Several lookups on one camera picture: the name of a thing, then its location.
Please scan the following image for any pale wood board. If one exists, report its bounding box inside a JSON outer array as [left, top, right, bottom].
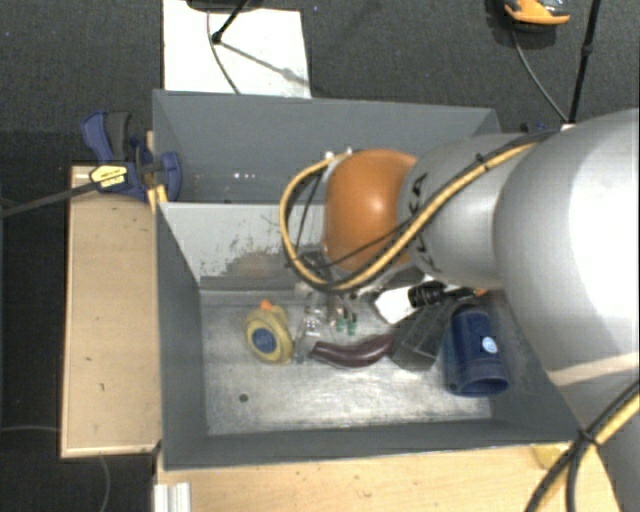
[[60, 164, 164, 459]]

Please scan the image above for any dark purple toy aubergine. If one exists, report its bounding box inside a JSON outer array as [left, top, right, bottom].
[[308, 333, 397, 371]]

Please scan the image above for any dark blue cup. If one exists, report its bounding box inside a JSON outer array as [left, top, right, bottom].
[[441, 303, 511, 397]]

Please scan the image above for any dark grey flat box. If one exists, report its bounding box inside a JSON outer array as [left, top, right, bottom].
[[391, 301, 454, 372]]

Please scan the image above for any yellow and blue tape measure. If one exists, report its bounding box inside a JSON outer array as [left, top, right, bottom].
[[243, 299, 295, 366]]

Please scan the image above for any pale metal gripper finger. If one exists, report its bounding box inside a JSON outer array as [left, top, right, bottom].
[[293, 322, 321, 365], [303, 292, 325, 325]]

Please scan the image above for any grey metal bin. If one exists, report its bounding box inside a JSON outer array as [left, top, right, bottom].
[[151, 88, 582, 471]]

